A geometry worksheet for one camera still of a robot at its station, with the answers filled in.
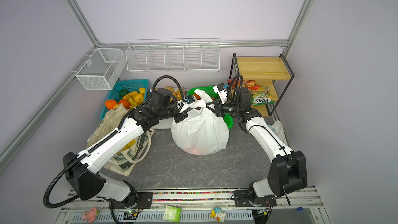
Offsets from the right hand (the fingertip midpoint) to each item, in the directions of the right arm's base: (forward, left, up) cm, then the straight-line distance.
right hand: (205, 106), depth 76 cm
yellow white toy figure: (-41, -4, -24) cm, 48 cm away
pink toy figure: (-43, +51, -24) cm, 71 cm away
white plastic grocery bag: (-8, +1, -11) cm, 14 cm away
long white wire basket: (+38, +21, +5) cm, 44 cm away
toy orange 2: (+19, +55, -20) cm, 62 cm away
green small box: (-42, +15, -25) cm, 51 cm away
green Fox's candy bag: (+13, -32, -8) cm, 36 cm away
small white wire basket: (+29, +66, 0) cm, 72 cm away
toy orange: (+15, +62, -15) cm, 66 cm away
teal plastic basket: (+37, +57, -20) cm, 71 cm away
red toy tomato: (-14, +6, -23) cm, 28 cm away
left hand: (-2, +7, +1) cm, 8 cm away
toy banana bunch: (+22, +49, -19) cm, 57 cm away
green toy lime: (+32, +63, -23) cm, 74 cm away
